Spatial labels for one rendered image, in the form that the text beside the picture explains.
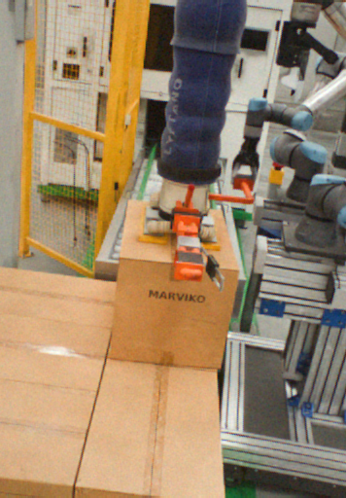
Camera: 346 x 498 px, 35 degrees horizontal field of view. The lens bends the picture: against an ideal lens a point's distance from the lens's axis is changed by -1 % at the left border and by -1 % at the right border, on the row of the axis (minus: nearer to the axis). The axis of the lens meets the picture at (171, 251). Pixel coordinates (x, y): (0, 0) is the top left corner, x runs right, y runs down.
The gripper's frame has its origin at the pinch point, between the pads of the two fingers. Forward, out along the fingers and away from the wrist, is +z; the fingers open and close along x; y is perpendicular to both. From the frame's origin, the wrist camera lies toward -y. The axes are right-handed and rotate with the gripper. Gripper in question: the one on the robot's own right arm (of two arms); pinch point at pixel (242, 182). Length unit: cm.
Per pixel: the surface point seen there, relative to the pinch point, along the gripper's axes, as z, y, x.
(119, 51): -40, -84, -62
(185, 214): -1, 54, -27
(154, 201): 7.5, 17.6, -36.4
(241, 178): -2.3, 3.2, -1.4
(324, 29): -74, -857, 260
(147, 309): 32, 60, -36
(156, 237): 11, 45, -35
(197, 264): -2, 93, -25
